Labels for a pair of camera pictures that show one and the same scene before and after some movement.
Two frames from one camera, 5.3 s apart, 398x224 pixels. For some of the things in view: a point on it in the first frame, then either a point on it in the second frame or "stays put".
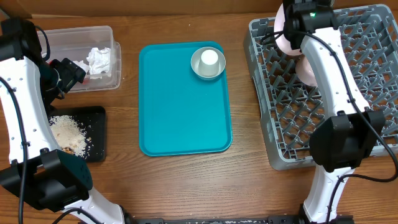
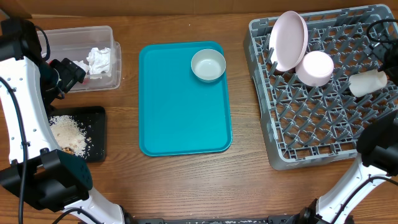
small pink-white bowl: (305, 72) stays put
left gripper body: (58, 78) stays put
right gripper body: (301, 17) -> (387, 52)
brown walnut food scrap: (68, 150) stays put
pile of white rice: (68, 132) stays put
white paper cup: (209, 63) -> (360, 83)
